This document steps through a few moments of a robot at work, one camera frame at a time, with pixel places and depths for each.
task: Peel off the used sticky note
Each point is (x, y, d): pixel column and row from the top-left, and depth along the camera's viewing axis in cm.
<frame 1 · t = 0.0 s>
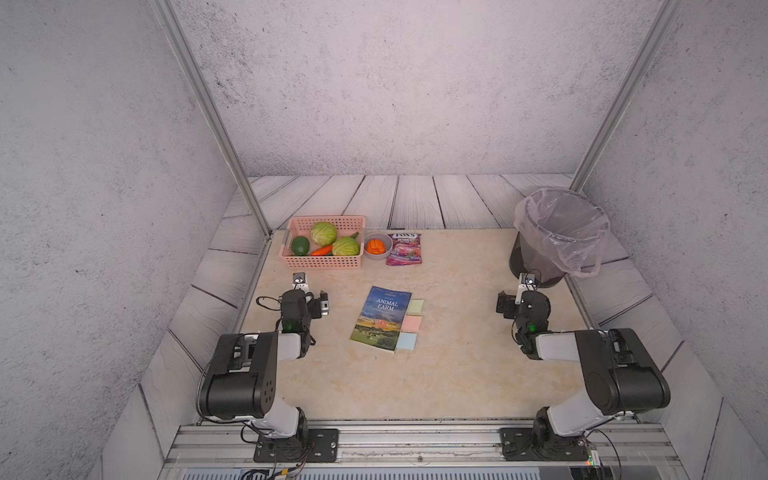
left hand: (310, 291, 95), fingers open
right hand: (522, 291, 94), fingers open
Animal Farm paperback book: (382, 318, 98), on the table
green sticky note: (416, 307, 99), point 2 cm above the table
pink sticky note: (411, 323, 95), point 2 cm above the table
blue sticky note: (406, 341, 91), point 2 cm above the table
green cabbage back: (324, 233, 113), point 8 cm above the table
green cabbage front: (346, 246, 109), point 8 cm above the table
dark green avocado: (300, 245, 114), point 5 cm above the table
orange carrot: (324, 251, 114), point 3 cm above the table
small bowl with orange food: (377, 244, 110), point 7 cm above the table
purple snack packet: (404, 249, 114), point 3 cm above the table
black bin with plastic liner: (559, 233, 101), point 17 cm above the table

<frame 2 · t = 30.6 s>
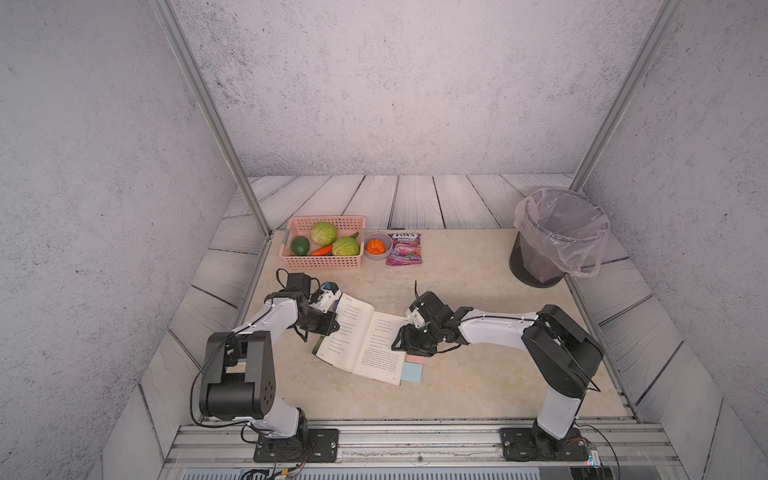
left hand: (338, 325, 91), fingers closed
right hand: (398, 351, 86), fingers open
Animal Farm paperback book: (362, 344, 91), point 2 cm above the table
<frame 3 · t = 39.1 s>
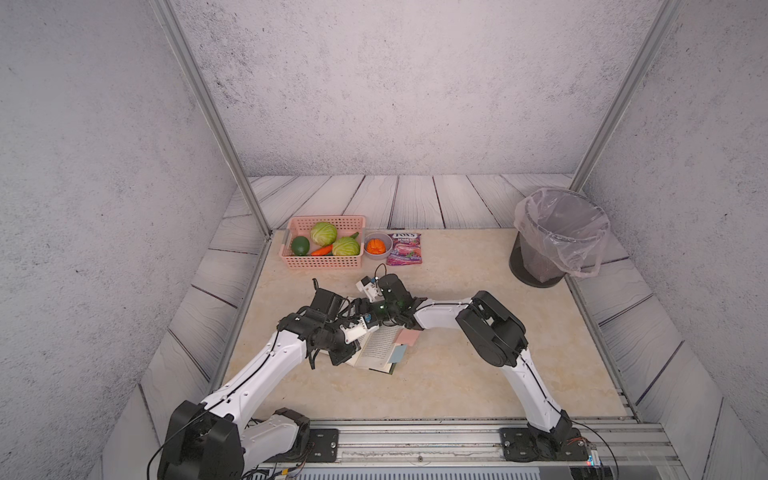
left hand: (358, 343, 82), fingers closed
right hand: (343, 322, 88), fingers open
pink sticky note: (408, 336, 81), point 13 cm above the table
blue sticky note: (398, 353, 80), point 11 cm above the table
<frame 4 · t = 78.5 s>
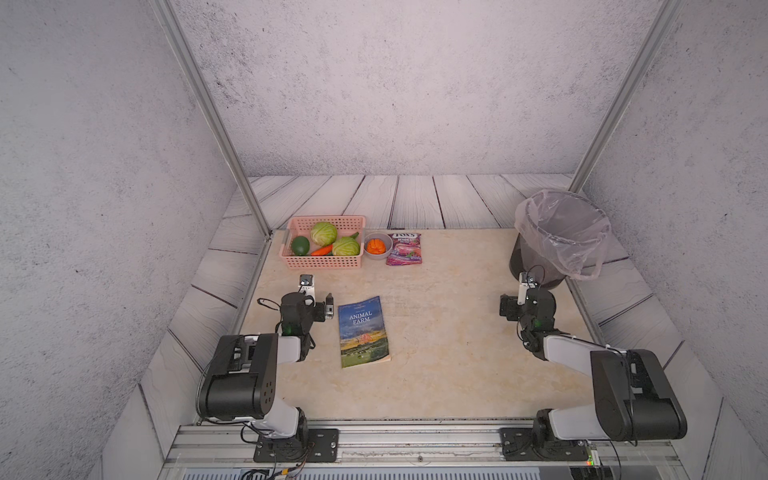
left hand: (318, 292, 94), fingers open
right hand: (522, 293, 92), fingers open
Animal Farm paperback book: (362, 334, 93), point 2 cm above the table
